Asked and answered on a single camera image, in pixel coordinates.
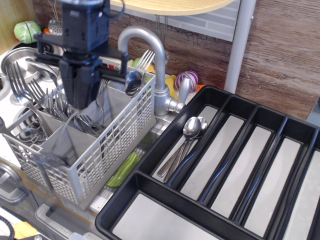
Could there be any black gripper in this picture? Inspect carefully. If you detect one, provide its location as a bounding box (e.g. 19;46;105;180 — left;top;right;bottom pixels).
34;32;129;110

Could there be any small steel spoon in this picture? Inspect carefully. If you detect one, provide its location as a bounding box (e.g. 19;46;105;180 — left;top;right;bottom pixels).
50;111;79;165

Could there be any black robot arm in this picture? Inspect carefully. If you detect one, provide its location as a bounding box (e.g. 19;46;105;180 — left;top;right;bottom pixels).
34;0;129;110

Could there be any large steel spoon back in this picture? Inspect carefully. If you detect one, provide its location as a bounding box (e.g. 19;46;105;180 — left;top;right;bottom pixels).
25;57;62;92

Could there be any grey plastic cutlery basket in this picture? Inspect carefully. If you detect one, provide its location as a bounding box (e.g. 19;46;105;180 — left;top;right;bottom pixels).
5;73;156;210

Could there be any steel spoon in tray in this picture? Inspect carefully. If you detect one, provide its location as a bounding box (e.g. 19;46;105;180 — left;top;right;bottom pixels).
163;116;208;183
157;116;201;177

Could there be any black cutlery tray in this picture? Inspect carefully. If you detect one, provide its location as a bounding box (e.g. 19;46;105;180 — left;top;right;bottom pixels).
95;86;320;240

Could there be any steel fork in middle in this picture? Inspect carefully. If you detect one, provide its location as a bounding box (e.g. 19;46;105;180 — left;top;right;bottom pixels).
96;78;108;125

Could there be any bundle of small forks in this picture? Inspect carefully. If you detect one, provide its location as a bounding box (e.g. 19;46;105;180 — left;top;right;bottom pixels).
28;79;104;137

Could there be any hanging skimmer ladle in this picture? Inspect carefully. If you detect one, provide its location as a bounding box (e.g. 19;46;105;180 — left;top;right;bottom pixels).
48;0;63;36

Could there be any white toy vegetable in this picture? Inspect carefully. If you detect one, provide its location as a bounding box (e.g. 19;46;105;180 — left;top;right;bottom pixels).
127;59;134;67

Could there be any large steel fork left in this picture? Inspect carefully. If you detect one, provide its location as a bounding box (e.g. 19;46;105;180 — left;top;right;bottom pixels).
5;61;50;137

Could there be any steel pot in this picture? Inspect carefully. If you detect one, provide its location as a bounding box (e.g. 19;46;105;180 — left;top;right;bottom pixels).
0;47;41;84

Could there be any tall steel fork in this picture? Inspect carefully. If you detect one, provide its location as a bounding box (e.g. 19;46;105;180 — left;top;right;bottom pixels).
135;49;155;76

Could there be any green toy cabbage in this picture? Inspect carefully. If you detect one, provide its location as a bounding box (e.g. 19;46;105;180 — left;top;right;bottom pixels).
13;20;41;44

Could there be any steel forks front left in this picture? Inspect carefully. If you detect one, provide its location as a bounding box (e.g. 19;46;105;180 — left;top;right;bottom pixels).
0;117;69;167

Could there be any silver sink faucet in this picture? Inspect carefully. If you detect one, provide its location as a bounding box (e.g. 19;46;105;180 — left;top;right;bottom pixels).
118;26;191;116

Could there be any yellow toy banana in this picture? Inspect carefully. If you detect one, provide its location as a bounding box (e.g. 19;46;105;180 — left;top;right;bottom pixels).
165;75;179;100

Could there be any green toy vegetable in sink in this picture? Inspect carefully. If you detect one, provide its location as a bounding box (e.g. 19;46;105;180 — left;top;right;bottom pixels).
106;152;141;188

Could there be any purple toy onion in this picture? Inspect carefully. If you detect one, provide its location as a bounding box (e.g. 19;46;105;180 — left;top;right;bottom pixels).
174;70;200;93

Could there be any grey metal post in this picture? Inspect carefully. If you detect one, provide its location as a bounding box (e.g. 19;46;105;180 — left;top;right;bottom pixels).
224;0;257;94

